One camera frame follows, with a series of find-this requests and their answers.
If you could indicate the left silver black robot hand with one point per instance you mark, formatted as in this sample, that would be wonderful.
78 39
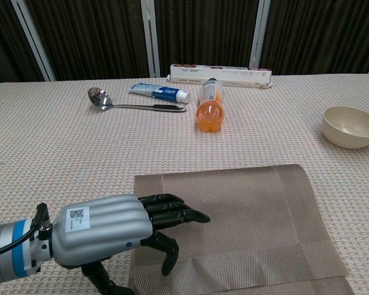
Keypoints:
104 227

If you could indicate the brown woven placemat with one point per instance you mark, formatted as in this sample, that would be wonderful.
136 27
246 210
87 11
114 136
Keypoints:
249 215

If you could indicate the light brown bowl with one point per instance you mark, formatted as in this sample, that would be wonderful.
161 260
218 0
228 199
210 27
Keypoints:
350 135

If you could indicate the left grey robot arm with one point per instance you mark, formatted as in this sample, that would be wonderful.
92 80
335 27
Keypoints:
6 267

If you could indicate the beige woven tablecloth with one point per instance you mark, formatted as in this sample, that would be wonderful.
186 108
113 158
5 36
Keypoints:
64 138

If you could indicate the blue white toothpaste tube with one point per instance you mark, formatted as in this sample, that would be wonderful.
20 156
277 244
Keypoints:
163 92

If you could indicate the orange drink bottle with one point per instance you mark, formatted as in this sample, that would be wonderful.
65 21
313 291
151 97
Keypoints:
209 115

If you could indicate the dark pleated screen panel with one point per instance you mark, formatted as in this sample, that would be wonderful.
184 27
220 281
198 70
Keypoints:
203 30
92 37
3 46
319 33

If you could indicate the long white cardboard box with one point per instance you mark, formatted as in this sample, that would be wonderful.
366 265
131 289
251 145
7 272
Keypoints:
233 75

